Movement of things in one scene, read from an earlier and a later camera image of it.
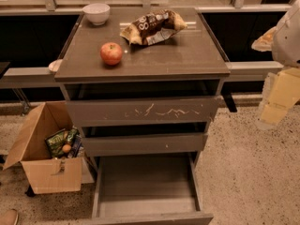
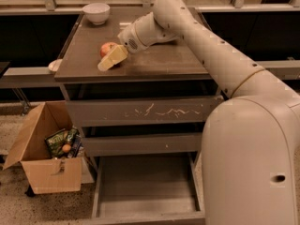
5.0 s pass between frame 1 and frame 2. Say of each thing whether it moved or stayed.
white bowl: stayed
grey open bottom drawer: stayed
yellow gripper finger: moved
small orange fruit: stayed
